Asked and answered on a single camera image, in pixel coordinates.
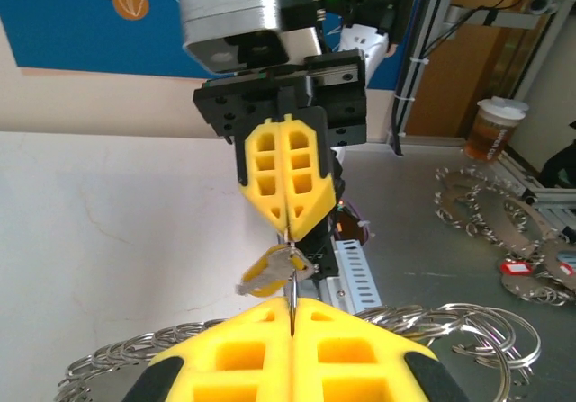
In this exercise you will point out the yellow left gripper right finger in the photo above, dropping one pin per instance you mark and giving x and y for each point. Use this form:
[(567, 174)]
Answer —
[(351, 366)]

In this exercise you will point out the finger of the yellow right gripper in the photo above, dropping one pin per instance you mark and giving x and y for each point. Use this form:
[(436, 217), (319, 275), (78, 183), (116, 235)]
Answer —
[(252, 193), (321, 199)]

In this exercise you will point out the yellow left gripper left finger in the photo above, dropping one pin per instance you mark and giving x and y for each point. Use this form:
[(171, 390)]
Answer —
[(234, 366)]

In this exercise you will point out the metal strip with key rings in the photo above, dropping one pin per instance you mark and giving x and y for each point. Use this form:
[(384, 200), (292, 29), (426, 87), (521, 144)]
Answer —
[(407, 315)]

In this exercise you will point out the yellow key tag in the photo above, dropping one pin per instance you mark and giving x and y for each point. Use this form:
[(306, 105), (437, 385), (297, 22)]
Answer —
[(254, 272)]

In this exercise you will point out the silver key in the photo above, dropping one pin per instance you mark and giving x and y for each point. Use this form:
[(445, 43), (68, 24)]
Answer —
[(270, 271)]

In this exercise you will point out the pile of rings on table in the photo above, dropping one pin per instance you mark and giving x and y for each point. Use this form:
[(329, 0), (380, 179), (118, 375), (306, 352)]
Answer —
[(483, 195)]

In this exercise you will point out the red key tag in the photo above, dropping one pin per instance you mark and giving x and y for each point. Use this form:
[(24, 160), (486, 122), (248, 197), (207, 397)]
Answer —
[(568, 270), (516, 268)]

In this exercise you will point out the aluminium arm base rail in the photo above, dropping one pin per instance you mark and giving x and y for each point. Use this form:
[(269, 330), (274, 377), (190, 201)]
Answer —
[(330, 296)]

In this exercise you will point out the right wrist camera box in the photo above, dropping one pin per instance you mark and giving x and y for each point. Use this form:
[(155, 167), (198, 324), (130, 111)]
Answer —
[(234, 11)]

